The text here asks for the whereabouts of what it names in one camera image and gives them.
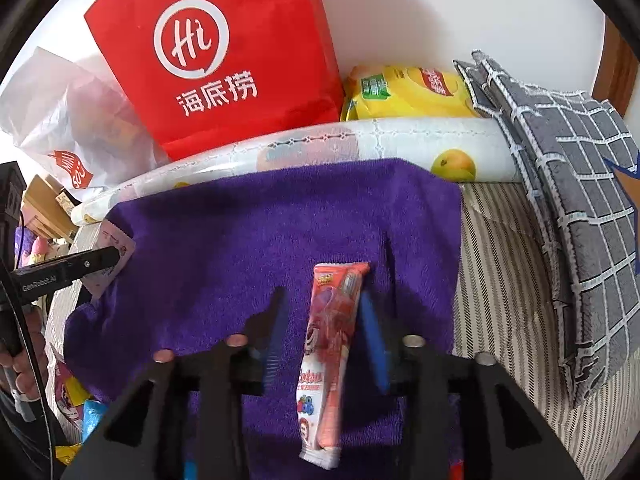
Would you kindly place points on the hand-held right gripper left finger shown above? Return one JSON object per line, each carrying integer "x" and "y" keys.
{"x": 276, "y": 342}

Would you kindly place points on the person's left forearm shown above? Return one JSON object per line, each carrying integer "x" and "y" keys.
{"x": 25, "y": 440}

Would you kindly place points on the light blue snack packet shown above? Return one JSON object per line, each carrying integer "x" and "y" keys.
{"x": 93, "y": 414}

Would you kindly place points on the pale pink small packet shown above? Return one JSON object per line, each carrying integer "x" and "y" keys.
{"x": 112, "y": 240}

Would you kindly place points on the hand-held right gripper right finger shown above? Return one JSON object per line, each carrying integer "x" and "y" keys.
{"x": 374, "y": 347}

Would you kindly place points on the brown wooden frame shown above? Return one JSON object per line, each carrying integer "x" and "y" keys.
{"x": 617, "y": 70}

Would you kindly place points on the wooden headboard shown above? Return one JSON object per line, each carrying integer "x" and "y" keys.
{"x": 42, "y": 200}

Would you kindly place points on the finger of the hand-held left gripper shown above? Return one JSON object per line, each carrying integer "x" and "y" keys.
{"x": 85, "y": 261}

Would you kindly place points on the yellow drink packet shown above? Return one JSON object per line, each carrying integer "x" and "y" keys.
{"x": 400, "y": 95}

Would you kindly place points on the red cartoon snack packet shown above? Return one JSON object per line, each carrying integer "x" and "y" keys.
{"x": 64, "y": 392}

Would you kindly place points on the purple pink plush toy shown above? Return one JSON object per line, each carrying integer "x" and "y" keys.
{"x": 35, "y": 247}

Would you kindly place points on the purple towel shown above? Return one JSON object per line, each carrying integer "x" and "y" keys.
{"x": 225, "y": 220}

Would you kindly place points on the red paper bag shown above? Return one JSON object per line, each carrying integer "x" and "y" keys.
{"x": 225, "y": 35}

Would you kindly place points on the small patterned box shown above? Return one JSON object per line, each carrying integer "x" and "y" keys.
{"x": 67, "y": 202}

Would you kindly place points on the rolled fruit print mat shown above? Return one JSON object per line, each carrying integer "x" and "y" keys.
{"x": 350, "y": 145}

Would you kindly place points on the white plastic bag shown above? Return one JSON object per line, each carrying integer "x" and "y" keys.
{"x": 65, "y": 110}

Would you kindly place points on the striped bed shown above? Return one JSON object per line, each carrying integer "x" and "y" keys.
{"x": 500, "y": 310}

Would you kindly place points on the grey checked cloth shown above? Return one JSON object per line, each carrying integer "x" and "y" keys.
{"x": 575, "y": 185}

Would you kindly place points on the person's left hand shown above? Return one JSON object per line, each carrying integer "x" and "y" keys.
{"x": 22, "y": 367}

